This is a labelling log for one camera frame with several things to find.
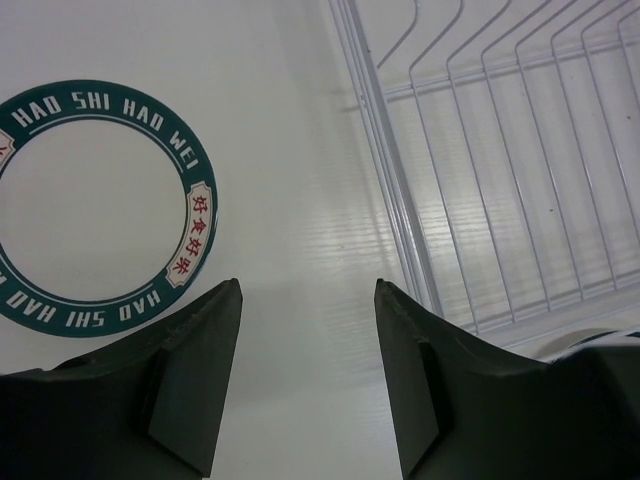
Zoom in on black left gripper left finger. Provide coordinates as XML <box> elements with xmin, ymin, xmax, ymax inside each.
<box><xmin>1</xmin><ymin>278</ymin><xmax>243</xmax><ymax>479</ymax></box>

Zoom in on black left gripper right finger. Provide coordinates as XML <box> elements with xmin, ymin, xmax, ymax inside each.
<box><xmin>374</xmin><ymin>280</ymin><xmax>639</xmax><ymax>479</ymax></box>

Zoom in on green rimmed lettered plate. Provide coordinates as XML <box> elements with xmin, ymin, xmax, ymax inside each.
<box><xmin>1</xmin><ymin>79</ymin><xmax>218</xmax><ymax>338</ymax></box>

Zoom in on white wire dish rack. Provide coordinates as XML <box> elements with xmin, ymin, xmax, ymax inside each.
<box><xmin>330</xmin><ymin>1</ymin><xmax>639</xmax><ymax>356</ymax></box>

